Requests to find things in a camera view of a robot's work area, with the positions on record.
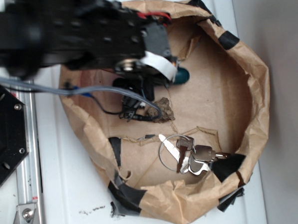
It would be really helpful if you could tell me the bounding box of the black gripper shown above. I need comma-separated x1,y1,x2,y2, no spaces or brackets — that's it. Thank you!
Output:
111,12,177,81

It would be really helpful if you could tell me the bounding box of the dark green plastic pickle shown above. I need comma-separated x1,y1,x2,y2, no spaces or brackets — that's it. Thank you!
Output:
172,67,190,85

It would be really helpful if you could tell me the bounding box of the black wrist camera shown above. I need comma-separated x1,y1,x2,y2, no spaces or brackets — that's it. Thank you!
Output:
112,78,155,122

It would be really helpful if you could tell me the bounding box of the brown paper bag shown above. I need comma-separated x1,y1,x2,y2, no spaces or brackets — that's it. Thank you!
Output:
60,0,270,224

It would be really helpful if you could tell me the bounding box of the brown rock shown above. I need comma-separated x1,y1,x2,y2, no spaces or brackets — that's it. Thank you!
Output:
153,97,175,123

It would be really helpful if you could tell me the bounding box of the grey cable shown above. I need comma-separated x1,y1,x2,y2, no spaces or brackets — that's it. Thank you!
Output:
0,64,163,128

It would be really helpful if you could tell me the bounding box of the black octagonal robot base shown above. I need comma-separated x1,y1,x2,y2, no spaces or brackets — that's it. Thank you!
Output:
0,85,28,187

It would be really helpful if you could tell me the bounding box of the aluminium rail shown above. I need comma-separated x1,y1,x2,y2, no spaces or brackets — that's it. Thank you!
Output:
10,85,46,224

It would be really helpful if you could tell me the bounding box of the thin wire key ring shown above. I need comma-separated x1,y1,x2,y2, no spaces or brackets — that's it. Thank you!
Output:
157,133,196,173

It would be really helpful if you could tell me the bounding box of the bunch of metal keys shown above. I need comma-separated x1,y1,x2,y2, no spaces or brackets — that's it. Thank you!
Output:
158,134,231,176

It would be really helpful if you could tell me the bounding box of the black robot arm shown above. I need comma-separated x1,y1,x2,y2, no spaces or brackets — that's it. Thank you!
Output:
0,0,177,82

